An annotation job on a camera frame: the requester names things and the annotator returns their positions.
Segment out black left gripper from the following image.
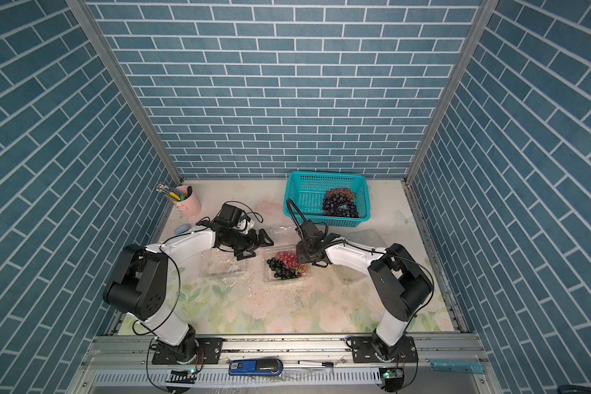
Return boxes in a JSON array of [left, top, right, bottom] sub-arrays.
[[227, 227, 274, 259]]

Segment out red grape bunch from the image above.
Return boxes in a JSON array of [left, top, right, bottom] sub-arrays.
[[275, 251, 307, 275]]

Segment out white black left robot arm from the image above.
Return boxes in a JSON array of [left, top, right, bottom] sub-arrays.
[[103, 220, 274, 364]]

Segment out black marker pen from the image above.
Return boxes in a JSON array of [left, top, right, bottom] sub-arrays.
[[297, 361, 334, 368]]

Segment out pink pen cup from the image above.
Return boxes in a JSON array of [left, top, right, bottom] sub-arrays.
[[174, 186, 201, 219]]

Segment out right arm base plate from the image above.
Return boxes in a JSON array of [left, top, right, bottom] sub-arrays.
[[346, 333, 419, 364]]

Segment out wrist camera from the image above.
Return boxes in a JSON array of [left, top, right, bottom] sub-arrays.
[[213, 204, 254, 233], [299, 220, 324, 243]]

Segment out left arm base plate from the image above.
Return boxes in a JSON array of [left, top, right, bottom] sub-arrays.
[[149, 337, 223, 365]]

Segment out blue black handheld device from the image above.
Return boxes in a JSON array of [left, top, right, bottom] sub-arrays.
[[228, 358, 284, 377]]

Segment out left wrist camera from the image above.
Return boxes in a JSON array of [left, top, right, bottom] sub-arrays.
[[213, 204, 254, 233]]

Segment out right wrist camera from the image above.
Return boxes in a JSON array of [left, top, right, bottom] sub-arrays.
[[299, 220, 324, 243]]

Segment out teal plastic basket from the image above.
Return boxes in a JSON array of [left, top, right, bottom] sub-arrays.
[[284, 172, 370, 228]]

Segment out clear clamshell container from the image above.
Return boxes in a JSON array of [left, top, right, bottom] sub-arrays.
[[333, 229, 387, 285], [262, 226, 311, 285], [199, 249, 247, 278]]

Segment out teal metal bracket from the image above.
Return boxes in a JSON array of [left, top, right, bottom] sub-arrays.
[[429, 360, 485, 374]]

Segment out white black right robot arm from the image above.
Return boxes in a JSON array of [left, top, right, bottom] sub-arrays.
[[296, 233, 434, 361]]

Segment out small blue stapler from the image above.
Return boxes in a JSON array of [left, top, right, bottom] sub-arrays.
[[174, 223, 191, 236]]

